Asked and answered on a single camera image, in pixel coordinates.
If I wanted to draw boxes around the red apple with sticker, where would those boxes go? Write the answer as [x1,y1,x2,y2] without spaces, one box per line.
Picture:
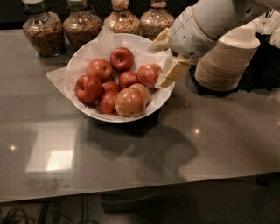
[137,63,163,88]

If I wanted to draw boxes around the glass cereal jar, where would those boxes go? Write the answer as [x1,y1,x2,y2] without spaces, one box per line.
[104,0,140,35]
[140,0,174,40]
[21,0,66,57]
[63,0,102,50]

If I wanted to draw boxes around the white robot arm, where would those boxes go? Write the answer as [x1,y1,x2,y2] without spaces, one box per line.
[148,0,280,88]

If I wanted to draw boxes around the top red apple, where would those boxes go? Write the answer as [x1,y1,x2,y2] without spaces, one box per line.
[110,47,134,72]

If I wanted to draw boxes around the white plastic cutlery bundle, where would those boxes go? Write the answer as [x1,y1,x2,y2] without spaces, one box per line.
[253,10,280,35]

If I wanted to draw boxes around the centre red apple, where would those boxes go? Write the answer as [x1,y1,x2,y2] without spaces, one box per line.
[119,71,139,89]

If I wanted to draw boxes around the large yellowish front apple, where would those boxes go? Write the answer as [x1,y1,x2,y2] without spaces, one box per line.
[115,87,145,117]

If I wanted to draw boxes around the front stack paper bowls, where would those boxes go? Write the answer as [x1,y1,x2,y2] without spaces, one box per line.
[194,23,260,92]

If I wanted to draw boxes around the black mat under stacks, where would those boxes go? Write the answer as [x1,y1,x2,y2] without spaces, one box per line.
[190,33,280,96]

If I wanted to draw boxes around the white paper liner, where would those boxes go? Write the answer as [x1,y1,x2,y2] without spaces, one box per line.
[45,25,175,122]

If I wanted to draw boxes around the yellowish apple behind front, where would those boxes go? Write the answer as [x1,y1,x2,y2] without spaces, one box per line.
[131,83,152,106]

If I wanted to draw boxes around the bottom dark red apple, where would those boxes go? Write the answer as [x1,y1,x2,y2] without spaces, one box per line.
[98,91,118,115]

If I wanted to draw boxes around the far left red apple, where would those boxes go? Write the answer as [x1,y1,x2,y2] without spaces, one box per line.
[75,74,104,104]

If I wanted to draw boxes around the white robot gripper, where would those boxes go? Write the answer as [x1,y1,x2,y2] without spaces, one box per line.
[148,7,217,88]

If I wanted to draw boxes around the upper left red apple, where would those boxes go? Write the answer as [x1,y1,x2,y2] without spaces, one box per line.
[87,58,113,81]

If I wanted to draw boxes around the white bowl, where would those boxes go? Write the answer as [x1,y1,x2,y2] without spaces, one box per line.
[65,32,176,123]

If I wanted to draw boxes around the leftmost glass cereal jar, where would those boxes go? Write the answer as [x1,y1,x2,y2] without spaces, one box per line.
[21,0,66,57]

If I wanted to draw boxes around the small middle red apple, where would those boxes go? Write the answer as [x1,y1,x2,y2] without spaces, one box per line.
[102,81,120,92]

